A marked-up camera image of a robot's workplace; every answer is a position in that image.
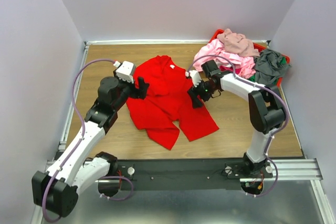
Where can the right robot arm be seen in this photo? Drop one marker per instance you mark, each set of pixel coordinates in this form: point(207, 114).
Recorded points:
point(267, 111)

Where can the red t-shirt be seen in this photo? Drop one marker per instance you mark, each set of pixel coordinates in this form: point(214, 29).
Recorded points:
point(167, 109)

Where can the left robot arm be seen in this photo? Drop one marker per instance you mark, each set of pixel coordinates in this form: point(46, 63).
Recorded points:
point(57, 189)

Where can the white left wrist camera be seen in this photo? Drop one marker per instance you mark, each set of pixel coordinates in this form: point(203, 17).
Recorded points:
point(124, 71)

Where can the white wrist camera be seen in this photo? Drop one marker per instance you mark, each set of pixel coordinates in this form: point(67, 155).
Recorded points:
point(194, 76)
point(124, 71)

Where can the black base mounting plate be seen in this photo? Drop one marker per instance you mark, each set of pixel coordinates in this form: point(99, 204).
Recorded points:
point(185, 174)

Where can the grey shirt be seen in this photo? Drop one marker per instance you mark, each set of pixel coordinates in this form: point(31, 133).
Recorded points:
point(269, 53)

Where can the aluminium left rail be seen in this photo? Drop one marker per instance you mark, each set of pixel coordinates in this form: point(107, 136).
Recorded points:
point(74, 93)

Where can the magenta shirt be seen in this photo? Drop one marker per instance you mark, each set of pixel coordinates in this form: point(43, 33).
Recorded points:
point(230, 69)

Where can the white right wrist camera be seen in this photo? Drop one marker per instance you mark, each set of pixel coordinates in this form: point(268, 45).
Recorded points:
point(194, 76)

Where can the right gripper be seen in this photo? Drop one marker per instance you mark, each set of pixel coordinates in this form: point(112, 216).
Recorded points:
point(193, 92)

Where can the dusty pink shirt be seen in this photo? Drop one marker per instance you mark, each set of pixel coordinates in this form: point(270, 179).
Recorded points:
point(236, 43)

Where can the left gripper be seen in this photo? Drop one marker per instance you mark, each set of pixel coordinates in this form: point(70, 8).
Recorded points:
point(137, 93)

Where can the light pink shirt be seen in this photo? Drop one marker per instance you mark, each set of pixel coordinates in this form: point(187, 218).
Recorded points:
point(215, 47)

